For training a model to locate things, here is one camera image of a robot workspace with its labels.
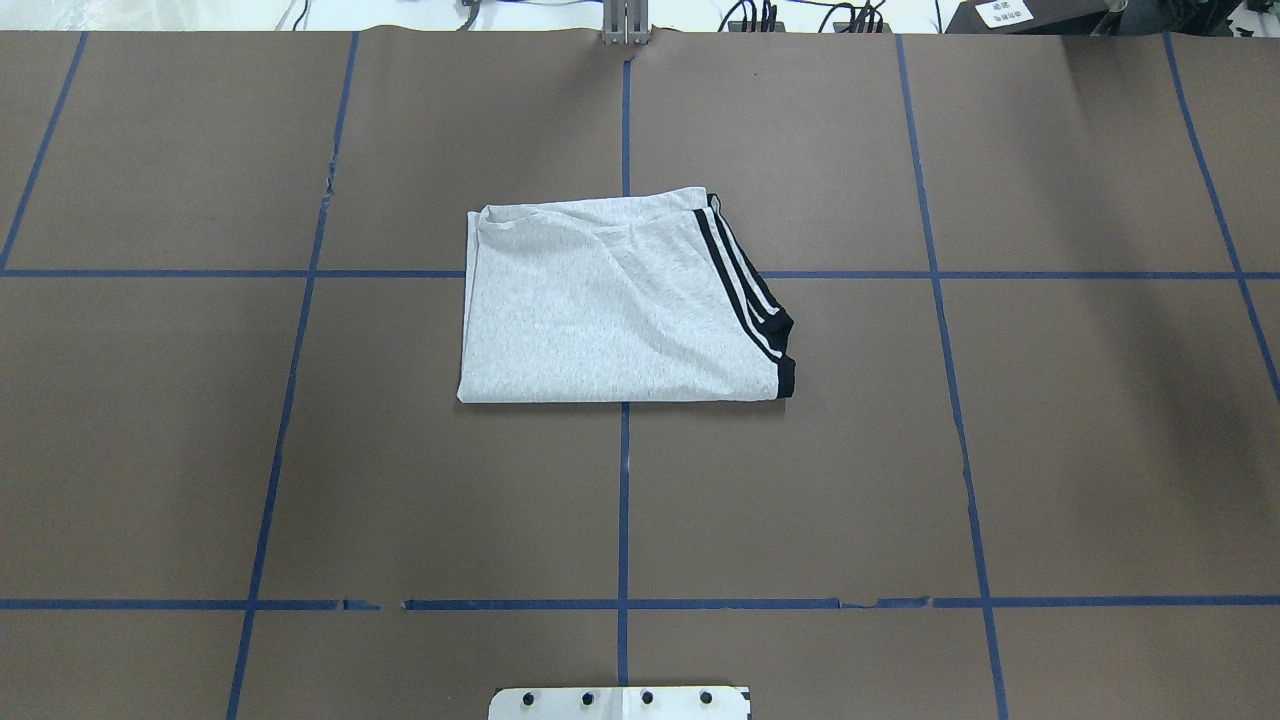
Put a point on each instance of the grey cartoon print t-shirt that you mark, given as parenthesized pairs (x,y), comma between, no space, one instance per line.
(630,299)

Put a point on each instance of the aluminium frame post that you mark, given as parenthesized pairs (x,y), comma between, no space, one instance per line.
(626,22)

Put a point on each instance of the grey usb hub far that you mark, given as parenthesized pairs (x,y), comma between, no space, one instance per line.
(753,17)

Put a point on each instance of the grey usb hub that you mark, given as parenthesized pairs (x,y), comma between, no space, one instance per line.
(854,18)
(753,17)

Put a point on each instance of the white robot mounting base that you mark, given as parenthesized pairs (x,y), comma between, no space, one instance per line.
(623,702)

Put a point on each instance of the grey usb hub near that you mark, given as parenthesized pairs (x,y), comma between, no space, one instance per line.
(854,18)

